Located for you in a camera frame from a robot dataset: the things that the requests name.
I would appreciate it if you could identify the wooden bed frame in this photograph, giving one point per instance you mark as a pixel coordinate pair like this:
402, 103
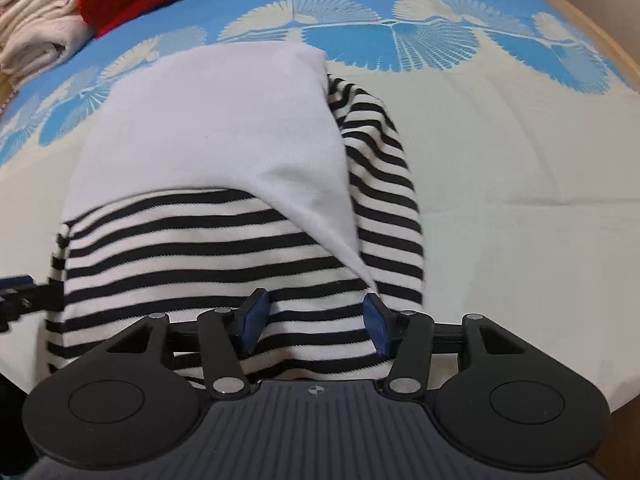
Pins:
595, 25

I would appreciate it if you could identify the white folded quilt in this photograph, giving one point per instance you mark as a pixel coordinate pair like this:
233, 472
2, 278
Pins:
40, 30

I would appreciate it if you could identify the striped top with white vest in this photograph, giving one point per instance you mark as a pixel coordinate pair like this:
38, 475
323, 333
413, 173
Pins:
210, 160

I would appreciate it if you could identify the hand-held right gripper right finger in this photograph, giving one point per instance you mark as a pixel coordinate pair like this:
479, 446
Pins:
377, 322

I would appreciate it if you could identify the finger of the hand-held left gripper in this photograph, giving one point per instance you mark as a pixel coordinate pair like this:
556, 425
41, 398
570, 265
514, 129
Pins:
25, 297

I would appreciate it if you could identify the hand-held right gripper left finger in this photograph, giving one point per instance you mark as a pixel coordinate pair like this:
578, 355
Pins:
252, 322

